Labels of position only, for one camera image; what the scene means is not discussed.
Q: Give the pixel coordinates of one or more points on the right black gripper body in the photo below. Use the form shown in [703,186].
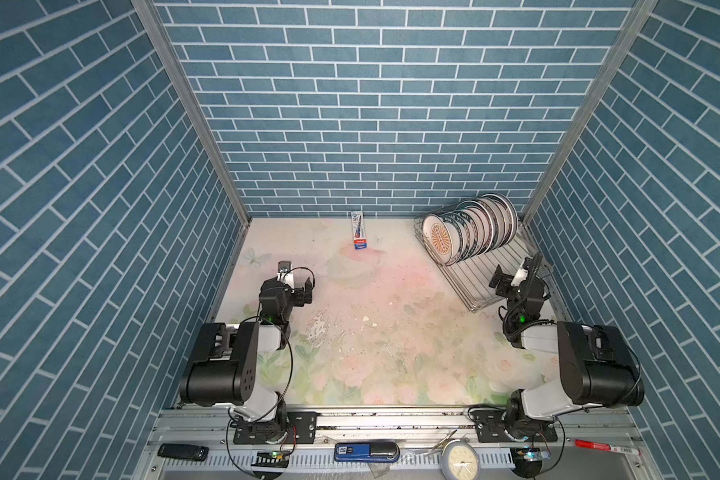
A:
[503,285]

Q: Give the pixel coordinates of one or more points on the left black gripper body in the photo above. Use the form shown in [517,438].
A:
[301,291]

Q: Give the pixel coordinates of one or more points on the metal wire dish rack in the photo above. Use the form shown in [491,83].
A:
[470,278]

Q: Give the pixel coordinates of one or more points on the orange sunburst pattern plate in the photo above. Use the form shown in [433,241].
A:
[443,238]

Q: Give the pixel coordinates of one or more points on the green rim white plate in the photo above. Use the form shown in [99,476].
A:
[464,223]

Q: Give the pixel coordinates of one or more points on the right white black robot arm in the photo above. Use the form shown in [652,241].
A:
[597,368]

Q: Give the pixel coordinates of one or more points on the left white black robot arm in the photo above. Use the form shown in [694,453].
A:
[222,369]

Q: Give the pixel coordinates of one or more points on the rear plates stack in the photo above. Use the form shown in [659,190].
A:
[504,219]

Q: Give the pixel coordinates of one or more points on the blue black device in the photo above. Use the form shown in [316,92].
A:
[367,452]

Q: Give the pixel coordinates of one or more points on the round white clock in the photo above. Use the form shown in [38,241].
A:
[459,461]

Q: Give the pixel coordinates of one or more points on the black remote control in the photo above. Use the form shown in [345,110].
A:
[183,452]

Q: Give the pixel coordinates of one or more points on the red white marker pen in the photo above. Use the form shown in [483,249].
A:
[606,447]

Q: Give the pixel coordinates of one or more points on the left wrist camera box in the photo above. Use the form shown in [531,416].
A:
[284,273]

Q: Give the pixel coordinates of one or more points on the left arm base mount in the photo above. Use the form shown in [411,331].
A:
[293,427]

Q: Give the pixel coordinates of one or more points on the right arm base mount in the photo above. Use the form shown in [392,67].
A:
[493,425]

